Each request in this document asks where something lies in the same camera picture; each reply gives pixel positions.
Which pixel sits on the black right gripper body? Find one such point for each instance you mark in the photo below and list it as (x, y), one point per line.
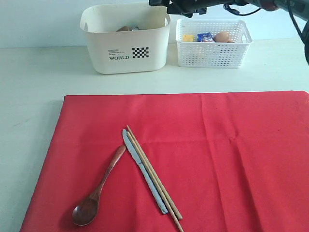
(186, 7)

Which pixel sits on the yellow cheese wedge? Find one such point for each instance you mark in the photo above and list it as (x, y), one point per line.
(188, 38)

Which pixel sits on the blue white milk carton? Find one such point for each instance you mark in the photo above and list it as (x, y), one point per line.
(205, 37)

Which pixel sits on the brown egg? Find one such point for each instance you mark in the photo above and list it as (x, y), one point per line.
(221, 37)

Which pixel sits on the brown wooden plate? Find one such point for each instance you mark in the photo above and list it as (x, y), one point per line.
(123, 28)

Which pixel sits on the wooden chopstick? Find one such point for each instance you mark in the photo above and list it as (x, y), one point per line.
(157, 183)
(154, 171)

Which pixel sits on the silver table knife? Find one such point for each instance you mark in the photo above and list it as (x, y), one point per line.
(147, 178)

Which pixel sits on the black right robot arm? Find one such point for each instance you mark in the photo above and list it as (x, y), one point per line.
(268, 5)

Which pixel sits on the white perforated plastic basket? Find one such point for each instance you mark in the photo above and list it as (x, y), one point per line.
(212, 55)

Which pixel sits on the cream plastic bin WORLD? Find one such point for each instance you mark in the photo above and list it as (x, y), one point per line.
(113, 52)

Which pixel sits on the red table cloth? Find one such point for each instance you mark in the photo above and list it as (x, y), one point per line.
(231, 162)

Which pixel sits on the dark wooden spoon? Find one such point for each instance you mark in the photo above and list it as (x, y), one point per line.
(86, 211)

